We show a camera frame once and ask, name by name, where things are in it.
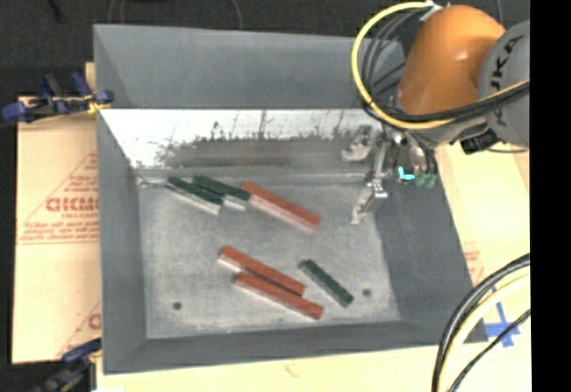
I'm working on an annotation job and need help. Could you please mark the red-brown flat block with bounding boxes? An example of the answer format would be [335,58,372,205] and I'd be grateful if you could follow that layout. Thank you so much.
[240,180,322,233]
[216,245,308,297]
[232,271,326,321]

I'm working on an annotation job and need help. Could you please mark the grey metal bin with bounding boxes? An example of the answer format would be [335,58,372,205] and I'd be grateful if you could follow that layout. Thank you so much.
[92,23,488,374]

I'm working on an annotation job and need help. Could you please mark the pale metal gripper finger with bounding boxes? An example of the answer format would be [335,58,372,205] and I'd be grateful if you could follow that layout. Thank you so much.
[350,179,390,226]
[342,124,375,163]

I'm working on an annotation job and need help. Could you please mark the brown cardboard board, red print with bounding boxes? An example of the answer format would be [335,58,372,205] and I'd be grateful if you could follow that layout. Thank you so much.
[10,62,104,365]

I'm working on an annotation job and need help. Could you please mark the dark green flat block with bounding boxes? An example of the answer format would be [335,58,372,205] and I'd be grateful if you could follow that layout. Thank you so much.
[192,174,252,213]
[164,176,225,217]
[297,258,355,309]

